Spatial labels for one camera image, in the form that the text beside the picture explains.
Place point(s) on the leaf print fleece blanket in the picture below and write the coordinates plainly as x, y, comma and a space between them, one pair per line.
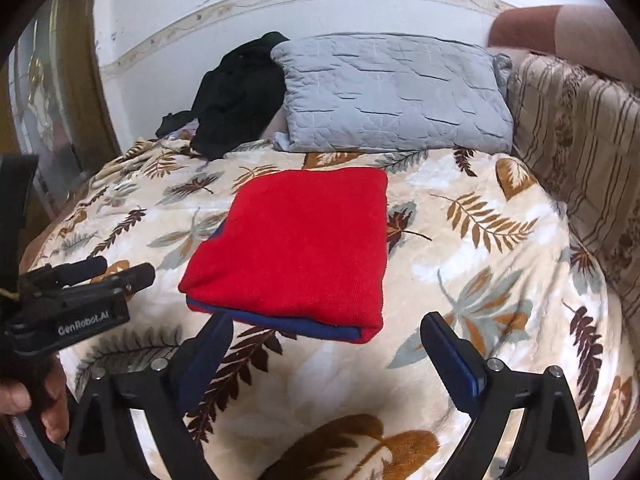
500, 285

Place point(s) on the wooden door with glass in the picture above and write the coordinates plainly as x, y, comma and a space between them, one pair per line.
55, 100

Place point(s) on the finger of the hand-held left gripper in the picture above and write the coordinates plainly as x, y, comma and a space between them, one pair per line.
82, 270
130, 280

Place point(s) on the red and blue knit sweater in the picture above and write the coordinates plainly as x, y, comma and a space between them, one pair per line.
300, 240

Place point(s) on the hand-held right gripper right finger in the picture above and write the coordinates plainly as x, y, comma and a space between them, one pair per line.
455, 360

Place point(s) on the person's left hand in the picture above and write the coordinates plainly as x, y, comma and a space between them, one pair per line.
52, 400

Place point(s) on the brown padded headboard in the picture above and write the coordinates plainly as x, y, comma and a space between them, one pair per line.
565, 30

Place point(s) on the grey quilted pillow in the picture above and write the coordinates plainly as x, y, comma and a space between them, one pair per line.
395, 95

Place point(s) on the black clothing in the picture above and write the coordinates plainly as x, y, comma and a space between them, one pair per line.
235, 100

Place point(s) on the brown striped patterned cushion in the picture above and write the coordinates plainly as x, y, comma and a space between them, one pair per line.
585, 150

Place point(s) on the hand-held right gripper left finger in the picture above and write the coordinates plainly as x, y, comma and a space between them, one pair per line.
200, 360

